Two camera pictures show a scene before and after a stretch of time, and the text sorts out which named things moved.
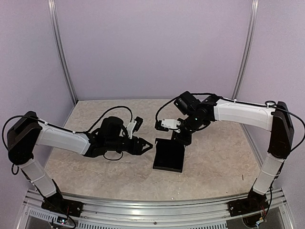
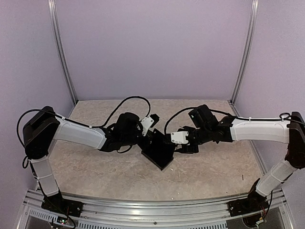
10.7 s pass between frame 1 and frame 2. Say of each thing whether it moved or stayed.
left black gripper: moved
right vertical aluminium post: stayed
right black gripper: moved
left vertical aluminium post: stayed
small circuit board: stayed
